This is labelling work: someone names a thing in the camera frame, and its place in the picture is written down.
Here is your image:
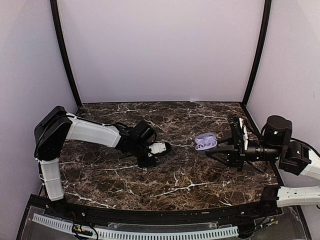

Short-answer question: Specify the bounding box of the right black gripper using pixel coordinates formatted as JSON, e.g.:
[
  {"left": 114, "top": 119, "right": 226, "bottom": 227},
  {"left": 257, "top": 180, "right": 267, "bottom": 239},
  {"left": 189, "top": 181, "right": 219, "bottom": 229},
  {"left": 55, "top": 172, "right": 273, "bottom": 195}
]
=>
[{"left": 206, "top": 133, "right": 282, "bottom": 172}]

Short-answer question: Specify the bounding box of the purple grey earbud case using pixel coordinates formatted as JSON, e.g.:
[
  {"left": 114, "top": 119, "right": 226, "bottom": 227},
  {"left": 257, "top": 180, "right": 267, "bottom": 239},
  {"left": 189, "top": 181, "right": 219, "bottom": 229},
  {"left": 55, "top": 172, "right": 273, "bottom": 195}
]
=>
[{"left": 194, "top": 132, "right": 218, "bottom": 155}]

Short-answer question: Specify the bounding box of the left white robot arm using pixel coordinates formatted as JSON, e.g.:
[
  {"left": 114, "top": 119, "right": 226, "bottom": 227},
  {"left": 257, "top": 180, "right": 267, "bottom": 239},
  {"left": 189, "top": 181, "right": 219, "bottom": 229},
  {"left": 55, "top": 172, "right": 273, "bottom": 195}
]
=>
[{"left": 34, "top": 106, "right": 167, "bottom": 218}]

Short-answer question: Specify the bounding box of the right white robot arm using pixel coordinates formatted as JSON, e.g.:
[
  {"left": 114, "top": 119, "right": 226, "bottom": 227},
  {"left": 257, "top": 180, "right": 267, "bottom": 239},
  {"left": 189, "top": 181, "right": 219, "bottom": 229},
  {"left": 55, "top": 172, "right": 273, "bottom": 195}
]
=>
[{"left": 204, "top": 115, "right": 320, "bottom": 217}]

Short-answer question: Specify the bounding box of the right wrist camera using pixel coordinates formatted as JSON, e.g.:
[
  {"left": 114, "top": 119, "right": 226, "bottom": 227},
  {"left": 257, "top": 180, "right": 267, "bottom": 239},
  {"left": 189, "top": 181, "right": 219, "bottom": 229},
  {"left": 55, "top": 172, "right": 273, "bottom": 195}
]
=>
[{"left": 227, "top": 114, "right": 249, "bottom": 151}]

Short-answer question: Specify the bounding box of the black front rail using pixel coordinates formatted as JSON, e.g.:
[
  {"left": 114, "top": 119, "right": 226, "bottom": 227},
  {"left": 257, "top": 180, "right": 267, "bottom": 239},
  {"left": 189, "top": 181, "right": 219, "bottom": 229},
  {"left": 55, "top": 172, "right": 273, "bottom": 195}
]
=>
[{"left": 29, "top": 194, "right": 283, "bottom": 227}]

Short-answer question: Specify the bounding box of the white slotted cable duct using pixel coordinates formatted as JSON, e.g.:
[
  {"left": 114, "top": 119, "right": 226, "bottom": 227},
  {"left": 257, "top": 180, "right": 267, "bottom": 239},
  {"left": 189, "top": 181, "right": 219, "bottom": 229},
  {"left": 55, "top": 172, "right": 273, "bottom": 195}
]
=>
[{"left": 32, "top": 213, "right": 239, "bottom": 240}]

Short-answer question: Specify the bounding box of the right black frame post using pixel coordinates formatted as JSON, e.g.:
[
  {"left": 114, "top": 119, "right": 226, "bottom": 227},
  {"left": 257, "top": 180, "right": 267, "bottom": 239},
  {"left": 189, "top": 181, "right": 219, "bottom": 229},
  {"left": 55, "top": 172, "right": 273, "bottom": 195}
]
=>
[{"left": 241, "top": 0, "right": 272, "bottom": 109}]

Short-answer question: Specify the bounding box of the black frame post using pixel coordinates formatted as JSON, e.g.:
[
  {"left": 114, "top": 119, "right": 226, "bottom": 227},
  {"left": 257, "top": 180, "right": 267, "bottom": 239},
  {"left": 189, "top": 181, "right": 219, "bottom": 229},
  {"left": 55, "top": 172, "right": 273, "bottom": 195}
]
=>
[
  {"left": 49, "top": 0, "right": 82, "bottom": 109},
  {"left": 241, "top": 0, "right": 272, "bottom": 109}
]

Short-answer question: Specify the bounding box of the left black frame post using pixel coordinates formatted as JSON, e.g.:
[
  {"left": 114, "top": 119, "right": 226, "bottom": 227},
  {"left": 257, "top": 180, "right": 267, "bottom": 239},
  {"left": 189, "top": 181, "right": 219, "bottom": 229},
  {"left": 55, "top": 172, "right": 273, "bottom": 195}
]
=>
[{"left": 49, "top": 0, "right": 82, "bottom": 109}]

